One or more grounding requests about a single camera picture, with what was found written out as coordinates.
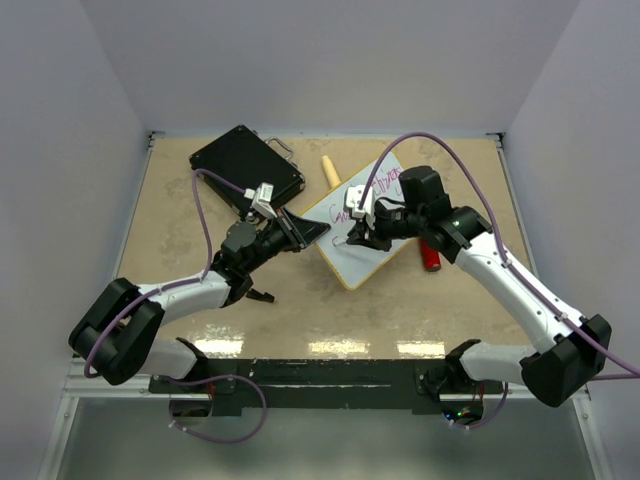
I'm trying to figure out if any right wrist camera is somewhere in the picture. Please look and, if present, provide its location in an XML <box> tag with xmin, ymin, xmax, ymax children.
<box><xmin>343</xmin><ymin>185</ymin><xmax>375</xmax><ymax>222</ymax></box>

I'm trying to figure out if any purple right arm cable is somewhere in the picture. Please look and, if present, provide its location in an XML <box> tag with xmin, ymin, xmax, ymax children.
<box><xmin>359</xmin><ymin>131</ymin><xmax>640</xmax><ymax>431</ymax></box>

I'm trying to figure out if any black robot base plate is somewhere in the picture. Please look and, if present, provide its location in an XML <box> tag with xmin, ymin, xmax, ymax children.
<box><xmin>149</xmin><ymin>359</ymin><xmax>503</xmax><ymax>423</ymax></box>

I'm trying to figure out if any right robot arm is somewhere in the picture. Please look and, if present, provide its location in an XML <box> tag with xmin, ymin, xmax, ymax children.
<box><xmin>344</xmin><ymin>166</ymin><xmax>612</xmax><ymax>407</ymax></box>

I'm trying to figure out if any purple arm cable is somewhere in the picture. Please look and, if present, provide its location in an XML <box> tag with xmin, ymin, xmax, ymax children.
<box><xmin>359</xmin><ymin>131</ymin><xmax>640</xmax><ymax>431</ymax></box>
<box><xmin>82</xmin><ymin>168</ymin><xmax>268</xmax><ymax>444</ymax></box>

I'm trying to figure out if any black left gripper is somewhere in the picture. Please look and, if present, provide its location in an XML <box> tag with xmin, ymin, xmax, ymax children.
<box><xmin>244</xmin><ymin>206</ymin><xmax>330</xmax><ymax>274</ymax></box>

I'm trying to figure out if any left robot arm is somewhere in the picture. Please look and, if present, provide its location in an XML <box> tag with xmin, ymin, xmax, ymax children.
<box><xmin>68</xmin><ymin>208</ymin><xmax>331</xmax><ymax>392</ymax></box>

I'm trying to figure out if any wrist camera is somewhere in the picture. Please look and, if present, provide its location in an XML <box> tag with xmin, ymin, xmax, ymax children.
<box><xmin>243</xmin><ymin>182</ymin><xmax>276</xmax><ymax>219</ymax></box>
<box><xmin>343</xmin><ymin>185</ymin><xmax>375</xmax><ymax>222</ymax></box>

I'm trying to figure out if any yellow framed whiteboard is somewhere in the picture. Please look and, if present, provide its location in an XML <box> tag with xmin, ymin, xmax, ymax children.
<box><xmin>302</xmin><ymin>153</ymin><xmax>408</xmax><ymax>290</ymax></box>

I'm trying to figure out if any red glitter toy microphone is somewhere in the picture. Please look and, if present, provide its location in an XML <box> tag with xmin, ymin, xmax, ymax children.
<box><xmin>419</xmin><ymin>238</ymin><xmax>441</xmax><ymax>272</ymax></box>

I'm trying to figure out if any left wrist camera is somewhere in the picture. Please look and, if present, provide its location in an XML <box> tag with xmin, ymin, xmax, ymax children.
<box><xmin>243</xmin><ymin>182</ymin><xmax>276</xmax><ymax>219</ymax></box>

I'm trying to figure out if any black hard case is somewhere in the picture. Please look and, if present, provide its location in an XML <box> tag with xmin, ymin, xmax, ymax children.
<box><xmin>189</xmin><ymin>125</ymin><xmax>306</xmax><ymax>218</ymax></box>

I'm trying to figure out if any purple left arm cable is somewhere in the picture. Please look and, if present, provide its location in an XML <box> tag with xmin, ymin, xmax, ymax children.
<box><xmin>82</xmin><ymin>168</ymin><xmax>268</xmax><ymax>444</ymax></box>

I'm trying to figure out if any whiteboard metal stand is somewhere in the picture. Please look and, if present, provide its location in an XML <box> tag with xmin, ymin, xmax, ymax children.
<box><xmin>246</xmin><ymin>289</ymin><xmax>275</xmax><ymax>303</ymax></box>

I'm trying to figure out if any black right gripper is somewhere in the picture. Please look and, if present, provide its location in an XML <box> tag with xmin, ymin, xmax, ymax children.
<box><xmin>347</xmin><ymin>203</ymin><xmax>425</xmax><ymax>252</ymax></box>

